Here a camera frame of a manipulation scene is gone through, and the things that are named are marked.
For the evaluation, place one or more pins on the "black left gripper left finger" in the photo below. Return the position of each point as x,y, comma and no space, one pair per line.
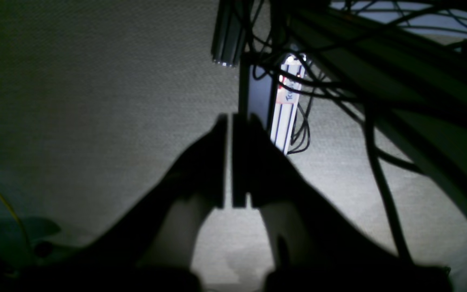
159,233

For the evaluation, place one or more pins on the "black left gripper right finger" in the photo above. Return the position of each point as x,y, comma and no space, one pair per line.
306,231

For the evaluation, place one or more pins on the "white power strip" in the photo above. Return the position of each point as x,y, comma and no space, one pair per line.
286,102

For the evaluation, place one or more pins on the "aluminium frame rail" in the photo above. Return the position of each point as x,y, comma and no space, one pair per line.
229,33

